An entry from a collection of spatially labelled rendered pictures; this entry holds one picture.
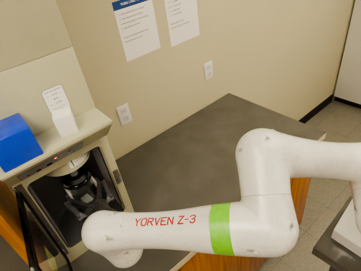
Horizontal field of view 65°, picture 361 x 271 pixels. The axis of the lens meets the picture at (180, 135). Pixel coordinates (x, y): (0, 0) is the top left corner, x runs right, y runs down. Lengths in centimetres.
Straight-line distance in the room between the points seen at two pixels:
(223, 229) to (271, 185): 14
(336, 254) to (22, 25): 121
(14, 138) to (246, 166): 55
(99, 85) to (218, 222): 98
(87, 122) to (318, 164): 64
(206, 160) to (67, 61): 88
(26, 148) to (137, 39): 86
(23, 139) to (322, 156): 73
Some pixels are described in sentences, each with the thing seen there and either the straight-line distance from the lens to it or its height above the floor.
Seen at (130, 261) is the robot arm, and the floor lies 120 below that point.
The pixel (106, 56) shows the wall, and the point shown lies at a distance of 142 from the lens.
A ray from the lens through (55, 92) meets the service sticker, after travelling 89.
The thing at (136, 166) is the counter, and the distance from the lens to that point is 154.
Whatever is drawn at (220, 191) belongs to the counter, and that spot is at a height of 94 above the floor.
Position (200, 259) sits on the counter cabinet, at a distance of 135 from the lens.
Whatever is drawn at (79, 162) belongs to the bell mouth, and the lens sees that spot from 105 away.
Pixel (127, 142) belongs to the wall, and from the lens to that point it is 164.
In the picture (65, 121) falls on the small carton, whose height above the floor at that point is 156.
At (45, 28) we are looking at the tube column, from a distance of 85.
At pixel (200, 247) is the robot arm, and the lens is 68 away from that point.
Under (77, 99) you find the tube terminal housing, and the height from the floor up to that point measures 156.
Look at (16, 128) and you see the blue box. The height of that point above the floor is 160.
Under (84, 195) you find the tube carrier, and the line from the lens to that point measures 114.
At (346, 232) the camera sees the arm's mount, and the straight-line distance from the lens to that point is 121.
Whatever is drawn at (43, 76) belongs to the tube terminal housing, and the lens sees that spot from 87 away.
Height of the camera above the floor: 195
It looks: 37 degrees down
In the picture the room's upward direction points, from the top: 10 degrees counter-clockwise
